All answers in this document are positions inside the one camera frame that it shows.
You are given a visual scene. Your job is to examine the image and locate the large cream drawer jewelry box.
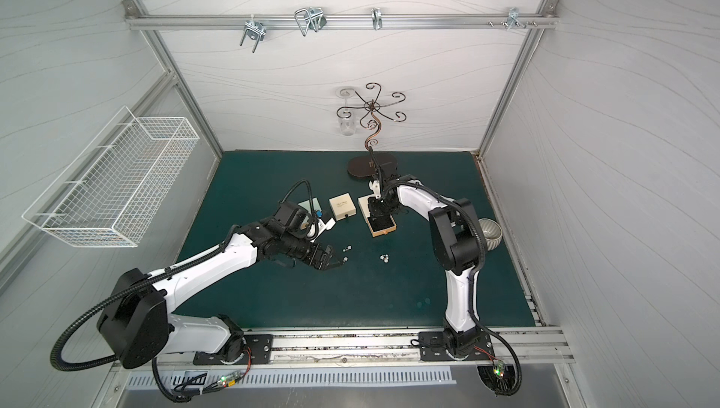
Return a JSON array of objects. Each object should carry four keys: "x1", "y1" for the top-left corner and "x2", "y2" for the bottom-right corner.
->
[{"x1": 357, "y1": 195, "x2": 397, "y2": 237}]

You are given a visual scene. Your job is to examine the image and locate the small cream jewelry box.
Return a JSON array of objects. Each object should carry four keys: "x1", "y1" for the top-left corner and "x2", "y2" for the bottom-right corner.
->
[{"x1": 328, "y1": 192, "x2": 357, "y2": 222}]

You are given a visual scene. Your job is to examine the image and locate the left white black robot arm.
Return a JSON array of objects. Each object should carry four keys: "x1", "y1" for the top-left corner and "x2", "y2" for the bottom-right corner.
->
[{"x1": 50, "y1": 222, "x2": 341, "y2": 372}]

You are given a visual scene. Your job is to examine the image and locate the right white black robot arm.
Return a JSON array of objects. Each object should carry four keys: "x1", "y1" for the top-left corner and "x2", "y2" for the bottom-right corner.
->
[{"x1": 369, "y1": 166, "x2": 499, "y2": 359}]

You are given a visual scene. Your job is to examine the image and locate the mint green jewelry box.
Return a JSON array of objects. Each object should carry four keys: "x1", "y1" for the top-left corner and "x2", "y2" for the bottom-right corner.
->
[{"x1": 299, "y1": 197, "x2": 323, "y2": 218}]

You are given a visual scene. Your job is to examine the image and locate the grey ribbed ceramic cup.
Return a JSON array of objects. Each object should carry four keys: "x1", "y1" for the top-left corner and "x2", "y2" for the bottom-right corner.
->
[{"x1": 478, "y1": 218, "x2": 504, "y2": 252}]

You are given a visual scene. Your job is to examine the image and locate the metal hook clamp centre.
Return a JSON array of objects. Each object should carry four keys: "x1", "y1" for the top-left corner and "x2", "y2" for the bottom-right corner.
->
[{"x1": 294, "y1": 7, "x2": 327, "y2": 37}]

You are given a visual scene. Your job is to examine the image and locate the metal hook clamp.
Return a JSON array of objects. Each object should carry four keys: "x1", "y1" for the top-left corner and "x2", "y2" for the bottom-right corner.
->
[
  {"x1": 294, "y1": 7, "x2": 327, "y2": 37},
  {"x1": 239, "y1": 19, "x2": 266, "y2": 53}
]

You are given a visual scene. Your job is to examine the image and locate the metal hook clamp left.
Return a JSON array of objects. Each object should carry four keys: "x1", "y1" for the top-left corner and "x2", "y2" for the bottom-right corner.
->
[{"x1": 239, "y1": 19, "x2": 266, "y2": 53}]

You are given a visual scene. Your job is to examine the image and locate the metal clamp right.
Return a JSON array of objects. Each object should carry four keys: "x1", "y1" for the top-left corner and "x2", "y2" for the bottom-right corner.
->
[{"x1": 487, "y1": 8, "x2": 537, "y2": 30}]

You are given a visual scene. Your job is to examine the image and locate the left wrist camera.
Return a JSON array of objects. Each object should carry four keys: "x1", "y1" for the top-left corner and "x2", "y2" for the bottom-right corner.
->
[{"x1": 275, "y1": 201, "x2": 336, "y2": 240}]

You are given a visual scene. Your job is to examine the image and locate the clear glass on wall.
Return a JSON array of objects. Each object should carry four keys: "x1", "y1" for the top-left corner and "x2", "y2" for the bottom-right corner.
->
[{"x1": 337, "y1": 87, "x2": 356, "y2": 136}]

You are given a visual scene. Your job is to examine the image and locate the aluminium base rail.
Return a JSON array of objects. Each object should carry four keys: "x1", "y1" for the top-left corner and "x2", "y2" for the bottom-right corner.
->
[{"x1": 111, "y1": 325, "x2": 576, "y2": 372}]

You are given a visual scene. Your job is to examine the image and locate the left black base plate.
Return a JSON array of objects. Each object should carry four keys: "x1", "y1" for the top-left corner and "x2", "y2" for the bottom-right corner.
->
[{"x1": 192, "y1": 334, "x2": 274, "y2": 366}]

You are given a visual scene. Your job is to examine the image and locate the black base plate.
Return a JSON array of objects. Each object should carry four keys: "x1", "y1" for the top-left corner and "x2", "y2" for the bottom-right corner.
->
[
  {"x1": 410, "y1": 328, "x2": 494, "y2": 362},
  {"x1": 192, "y1": 334, "x2": 274, "y2": 366}
]

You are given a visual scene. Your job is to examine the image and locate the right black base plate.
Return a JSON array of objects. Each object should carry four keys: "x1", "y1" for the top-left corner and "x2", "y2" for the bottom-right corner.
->
[{"x1": 410, "y1": 328, "x2": 494, "y2": 362}]

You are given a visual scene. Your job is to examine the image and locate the white slotted cable duct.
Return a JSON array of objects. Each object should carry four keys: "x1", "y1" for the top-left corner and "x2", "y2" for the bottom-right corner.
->
[{"x1": 127, "y1": 366, "x2": 457, "y2": 390}]

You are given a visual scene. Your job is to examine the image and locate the metal ring clamp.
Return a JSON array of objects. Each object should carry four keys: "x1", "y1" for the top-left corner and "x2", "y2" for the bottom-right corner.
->
[{"x1": 371, "y1": 8, "x2": 383, "y2": 31}]

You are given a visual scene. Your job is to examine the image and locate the white wire basket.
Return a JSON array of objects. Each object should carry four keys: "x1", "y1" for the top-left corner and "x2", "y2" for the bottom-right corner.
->
[{"x1": 22, "y1": 106, "x2": 199, "y2": 248}]

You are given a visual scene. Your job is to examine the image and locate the aluminium overhead rail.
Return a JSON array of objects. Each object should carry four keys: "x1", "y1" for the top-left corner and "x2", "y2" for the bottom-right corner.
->
[{"x1": 126, "y1": 12, "x2": 560, "y2": 31}]

